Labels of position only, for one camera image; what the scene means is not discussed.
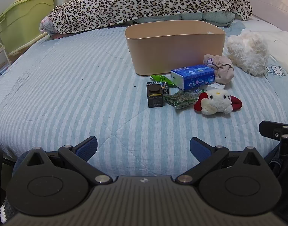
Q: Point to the white fluffy plush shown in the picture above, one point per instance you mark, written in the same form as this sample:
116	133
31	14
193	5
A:
248	49

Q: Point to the blue striped bed quilt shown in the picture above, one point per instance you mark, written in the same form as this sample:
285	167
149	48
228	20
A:
75	87

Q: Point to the clear bag of dried greens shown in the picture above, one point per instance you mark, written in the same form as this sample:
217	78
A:
180	98

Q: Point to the blue tissue pack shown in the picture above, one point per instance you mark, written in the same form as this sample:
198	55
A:
195	77

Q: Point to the black box with round top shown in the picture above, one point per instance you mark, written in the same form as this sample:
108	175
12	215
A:
155	98

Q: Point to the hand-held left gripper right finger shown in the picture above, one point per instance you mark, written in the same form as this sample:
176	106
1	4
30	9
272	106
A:
199	149

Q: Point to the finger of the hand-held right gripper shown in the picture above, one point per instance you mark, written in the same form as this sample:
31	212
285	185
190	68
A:
271	129

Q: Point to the beige plastic storage bin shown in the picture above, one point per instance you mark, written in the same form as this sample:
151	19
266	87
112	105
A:
172	51

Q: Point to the white cat plush toy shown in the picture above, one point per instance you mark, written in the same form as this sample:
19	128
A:
215	102

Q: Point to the white pillow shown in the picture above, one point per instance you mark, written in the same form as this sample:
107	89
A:
284	49

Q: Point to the white headboard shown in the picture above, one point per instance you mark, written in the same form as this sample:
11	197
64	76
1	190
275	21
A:
271	4

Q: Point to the green snack packet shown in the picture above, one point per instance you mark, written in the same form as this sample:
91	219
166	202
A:
161	78

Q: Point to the teal folded quilt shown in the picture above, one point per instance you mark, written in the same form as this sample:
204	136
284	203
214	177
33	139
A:
212	17

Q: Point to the leopard print blanket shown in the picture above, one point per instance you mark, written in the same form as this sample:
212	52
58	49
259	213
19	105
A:
146	2

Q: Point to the beige pink crumpled cloth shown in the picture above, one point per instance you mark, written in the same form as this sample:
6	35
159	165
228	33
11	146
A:
223	71

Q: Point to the green plastic storage box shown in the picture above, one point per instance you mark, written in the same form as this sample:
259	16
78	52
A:
23	21

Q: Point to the dark printed card box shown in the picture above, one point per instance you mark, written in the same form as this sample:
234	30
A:
166	88

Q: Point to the small white flat box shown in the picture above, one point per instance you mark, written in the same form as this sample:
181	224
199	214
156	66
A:
218	86

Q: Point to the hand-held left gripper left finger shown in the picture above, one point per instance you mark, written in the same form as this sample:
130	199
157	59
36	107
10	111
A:
87	147

